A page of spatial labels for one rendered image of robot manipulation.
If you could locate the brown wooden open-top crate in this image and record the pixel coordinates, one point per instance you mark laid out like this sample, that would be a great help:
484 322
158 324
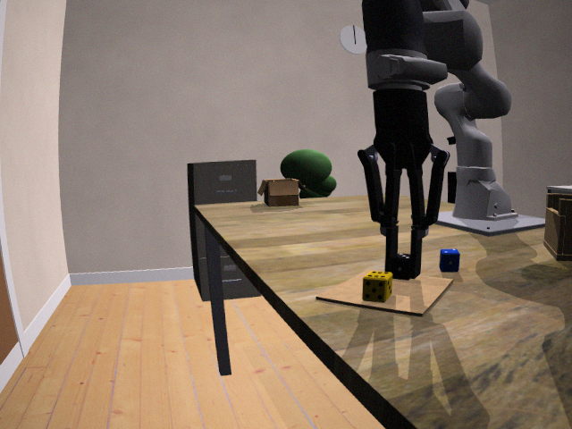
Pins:
558 226

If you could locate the yellow die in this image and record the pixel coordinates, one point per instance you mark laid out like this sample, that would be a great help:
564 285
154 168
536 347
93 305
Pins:
377 286

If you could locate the open brown cardboard box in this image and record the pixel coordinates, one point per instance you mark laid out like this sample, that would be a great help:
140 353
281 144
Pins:
281 192

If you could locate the tan flat mat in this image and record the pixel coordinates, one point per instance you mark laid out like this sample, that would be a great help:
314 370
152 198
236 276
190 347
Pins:
412 297

